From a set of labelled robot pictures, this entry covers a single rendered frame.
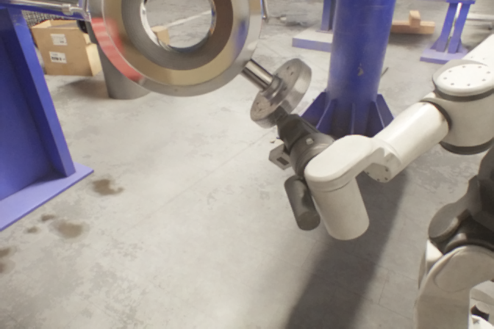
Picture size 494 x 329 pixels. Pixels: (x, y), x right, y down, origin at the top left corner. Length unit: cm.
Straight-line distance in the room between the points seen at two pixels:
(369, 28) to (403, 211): 100
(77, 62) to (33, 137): 168
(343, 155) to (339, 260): 120
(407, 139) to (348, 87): 173
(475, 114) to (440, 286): 46
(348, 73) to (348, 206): 178
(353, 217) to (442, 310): 58
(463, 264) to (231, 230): 111
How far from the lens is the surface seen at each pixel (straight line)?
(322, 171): 50
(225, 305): 153
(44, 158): 236
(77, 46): 378
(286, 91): 87
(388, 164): 56
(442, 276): 94
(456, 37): 436
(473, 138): 66
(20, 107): 221
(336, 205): 52
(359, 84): 229
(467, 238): 90
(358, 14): 217
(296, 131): 65
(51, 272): 183
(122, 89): 316
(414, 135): 59
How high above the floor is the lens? 126
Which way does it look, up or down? 32 degrees down
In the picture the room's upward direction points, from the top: 1 degrees counter-clockwise
